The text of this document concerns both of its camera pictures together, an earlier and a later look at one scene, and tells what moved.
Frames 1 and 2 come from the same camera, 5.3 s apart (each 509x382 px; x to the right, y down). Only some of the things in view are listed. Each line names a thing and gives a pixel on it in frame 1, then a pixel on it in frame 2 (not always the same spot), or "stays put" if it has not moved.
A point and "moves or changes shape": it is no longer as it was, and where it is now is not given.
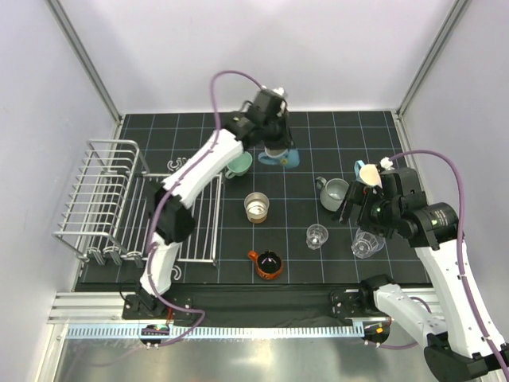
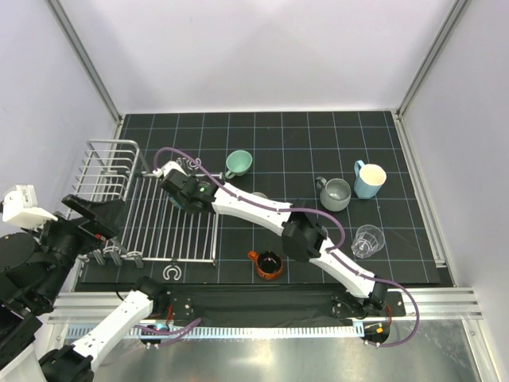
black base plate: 254,305 stays put
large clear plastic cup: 366,243 stays put
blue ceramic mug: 284,157 moves or changes shape
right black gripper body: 376,213 -> 186,204
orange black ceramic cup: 269,263 stays put
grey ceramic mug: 332,192 stays put
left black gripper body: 276,130 -> 97,224
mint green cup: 239,165 stays put
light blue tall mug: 367,173 stays put
